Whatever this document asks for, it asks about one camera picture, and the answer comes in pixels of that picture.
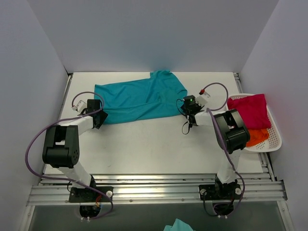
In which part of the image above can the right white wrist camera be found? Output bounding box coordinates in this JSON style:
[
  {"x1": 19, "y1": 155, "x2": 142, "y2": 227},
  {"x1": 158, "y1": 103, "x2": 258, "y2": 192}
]
[{"x1": 195, "y1": 89, "x2": 211, "y2": 106}]

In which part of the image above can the black thin wire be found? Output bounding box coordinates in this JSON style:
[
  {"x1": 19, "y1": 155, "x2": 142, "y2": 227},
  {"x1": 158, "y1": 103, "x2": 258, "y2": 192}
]
[{"x1": 175, "y1": 98, "x2": 196, "y2": 135}]

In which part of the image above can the light teal cloth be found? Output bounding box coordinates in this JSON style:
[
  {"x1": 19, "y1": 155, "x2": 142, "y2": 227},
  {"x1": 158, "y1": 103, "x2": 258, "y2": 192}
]
[{"x1": 163, "y1": 218, "x2": 193, "y2": 231}]

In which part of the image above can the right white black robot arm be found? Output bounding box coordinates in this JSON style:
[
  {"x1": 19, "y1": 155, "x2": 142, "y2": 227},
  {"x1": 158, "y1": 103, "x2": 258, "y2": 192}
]
[{"x1": 180, "y1": 95, "x2": 250, "y2": 199}]

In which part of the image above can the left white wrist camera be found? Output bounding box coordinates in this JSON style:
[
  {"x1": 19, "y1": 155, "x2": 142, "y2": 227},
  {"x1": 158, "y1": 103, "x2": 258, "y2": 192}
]
[{"x1": 71, "y1": 100, "x2": 87, "y2": 113}]

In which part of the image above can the orange t shirt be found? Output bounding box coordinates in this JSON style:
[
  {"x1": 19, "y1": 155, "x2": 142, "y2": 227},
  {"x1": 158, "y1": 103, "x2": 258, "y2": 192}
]
[{"x1": 246, "y1": 128, "x2": 270, "y2": 147}]

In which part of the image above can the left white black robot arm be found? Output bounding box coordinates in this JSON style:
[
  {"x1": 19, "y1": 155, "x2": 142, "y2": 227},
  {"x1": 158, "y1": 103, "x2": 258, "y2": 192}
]
[{"x1": 42, "y1": 99, "x2": 108, "y2": 202}]

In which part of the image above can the magenta t shirt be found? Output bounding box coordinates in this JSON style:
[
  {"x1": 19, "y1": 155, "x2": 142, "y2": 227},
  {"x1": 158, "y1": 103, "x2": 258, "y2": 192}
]
[{"x1": 227, "y1": 94, "x2": 271, "y2": 129}]

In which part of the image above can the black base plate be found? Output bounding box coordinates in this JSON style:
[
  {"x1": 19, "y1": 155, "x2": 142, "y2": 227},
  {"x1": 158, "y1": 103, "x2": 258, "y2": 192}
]
[
  {"x1": 68, "y1": 186, "x2": 114, "y2": 203},
  {"x1": 198, "y1": 184, "x2": 242, "y2": 201}
]

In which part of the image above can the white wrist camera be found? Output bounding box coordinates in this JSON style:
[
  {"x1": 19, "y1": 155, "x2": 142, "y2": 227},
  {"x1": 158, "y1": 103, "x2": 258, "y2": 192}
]
[
  {"x1": 195, "y1": 89, "x2": 211, "y2": 106},
  {"x1": 71, "y1": 100, "x2": 87, "y2": 113}
]

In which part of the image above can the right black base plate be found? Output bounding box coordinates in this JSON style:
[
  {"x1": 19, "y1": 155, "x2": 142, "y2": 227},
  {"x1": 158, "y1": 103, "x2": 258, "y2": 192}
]
[{"x1": 198, "y1": 184, "x2": 242, "y2": 201}]

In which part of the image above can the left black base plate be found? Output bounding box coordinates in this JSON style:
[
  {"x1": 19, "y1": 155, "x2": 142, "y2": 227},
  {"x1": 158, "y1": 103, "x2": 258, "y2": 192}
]
[{"x1": 68, "y1": 186, "x2": 114, "y2": 203}]

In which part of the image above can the teal t shirt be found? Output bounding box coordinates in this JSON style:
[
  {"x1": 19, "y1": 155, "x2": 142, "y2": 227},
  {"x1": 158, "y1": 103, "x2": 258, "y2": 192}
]
[{"x1": 94, "y1": 70, "x2": 188, "y2": 125}]

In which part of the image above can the white plastic basket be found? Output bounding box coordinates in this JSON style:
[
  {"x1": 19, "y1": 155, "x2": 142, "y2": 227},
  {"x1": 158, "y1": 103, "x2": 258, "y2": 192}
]
[{"x1": 227, "y1": 93, "x2": 282, "y2": 153}]

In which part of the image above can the aluminium rail frame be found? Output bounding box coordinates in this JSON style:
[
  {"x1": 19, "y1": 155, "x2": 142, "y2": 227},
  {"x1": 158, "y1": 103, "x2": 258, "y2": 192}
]
[{"x1": 27, "y1": 72, "x2": 295, "y2": 231}]

